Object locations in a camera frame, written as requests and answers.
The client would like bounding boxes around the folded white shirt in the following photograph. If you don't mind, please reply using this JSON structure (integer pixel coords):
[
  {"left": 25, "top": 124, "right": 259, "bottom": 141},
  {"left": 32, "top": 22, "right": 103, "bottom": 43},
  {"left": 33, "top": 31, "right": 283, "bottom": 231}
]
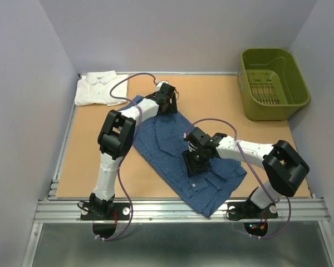
[{"left": 74, "top": 71, "right": 128, "bottom": 106}]

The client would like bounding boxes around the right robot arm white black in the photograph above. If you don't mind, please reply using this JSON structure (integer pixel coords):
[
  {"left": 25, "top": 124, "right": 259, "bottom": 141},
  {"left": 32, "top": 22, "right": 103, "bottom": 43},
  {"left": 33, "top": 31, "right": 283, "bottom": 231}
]
[{"left": 183, "top": 127, "right": 310, "bottom": 220}]

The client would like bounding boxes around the green plastic basket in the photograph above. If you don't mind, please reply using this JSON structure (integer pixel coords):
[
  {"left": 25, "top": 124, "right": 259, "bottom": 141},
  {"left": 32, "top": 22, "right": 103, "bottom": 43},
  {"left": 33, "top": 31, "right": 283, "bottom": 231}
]
[{"left": 238, "top": 48, "right": 310, "bottom": 121}]

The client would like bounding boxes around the aluminium mounting rail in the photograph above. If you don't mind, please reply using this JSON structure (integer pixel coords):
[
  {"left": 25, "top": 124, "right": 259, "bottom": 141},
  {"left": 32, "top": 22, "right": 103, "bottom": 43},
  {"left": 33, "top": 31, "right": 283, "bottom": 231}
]
[{"left": 33, "top": 197, "right": 331, "bottom": 223}]

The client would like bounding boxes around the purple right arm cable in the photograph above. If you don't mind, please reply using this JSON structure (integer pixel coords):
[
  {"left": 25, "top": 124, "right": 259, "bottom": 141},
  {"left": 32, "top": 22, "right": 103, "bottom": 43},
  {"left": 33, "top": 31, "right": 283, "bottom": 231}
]
[{"left": 183, "top": 118, "right": 292, "bottom": 240}]

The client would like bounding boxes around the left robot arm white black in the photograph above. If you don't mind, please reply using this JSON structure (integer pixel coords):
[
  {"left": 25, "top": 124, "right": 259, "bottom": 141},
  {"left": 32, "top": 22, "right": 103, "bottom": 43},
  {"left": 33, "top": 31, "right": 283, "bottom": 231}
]
[{"left": 88, "top": 82, "right": 177, "bottom": 219}]

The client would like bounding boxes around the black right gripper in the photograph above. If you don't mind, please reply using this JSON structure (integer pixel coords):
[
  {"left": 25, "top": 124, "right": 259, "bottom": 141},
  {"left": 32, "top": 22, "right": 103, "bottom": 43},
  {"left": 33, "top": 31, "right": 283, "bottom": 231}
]
[{"left": 181, "top": 146, "right": 212, "bottom": 178}]

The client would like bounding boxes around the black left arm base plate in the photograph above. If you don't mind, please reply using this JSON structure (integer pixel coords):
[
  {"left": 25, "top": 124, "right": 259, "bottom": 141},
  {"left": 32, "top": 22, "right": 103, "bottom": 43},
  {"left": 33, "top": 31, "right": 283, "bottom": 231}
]
[{"left": 77, "top": 201, "right": 130, "bottom": 221}]

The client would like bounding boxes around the blue checkered long sleeve shirt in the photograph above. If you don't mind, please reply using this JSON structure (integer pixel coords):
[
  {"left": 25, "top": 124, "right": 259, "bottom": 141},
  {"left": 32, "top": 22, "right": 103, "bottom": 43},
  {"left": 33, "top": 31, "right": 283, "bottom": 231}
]
[{"left": 134, "top": 113, "right": 247, "bottom": 217}]

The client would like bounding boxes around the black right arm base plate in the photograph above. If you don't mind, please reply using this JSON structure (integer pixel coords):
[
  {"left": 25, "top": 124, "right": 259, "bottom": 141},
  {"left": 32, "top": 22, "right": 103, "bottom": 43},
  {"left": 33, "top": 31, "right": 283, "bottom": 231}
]
[{"left": 226, "top": 201, "right": 278, "bottom": 221}]

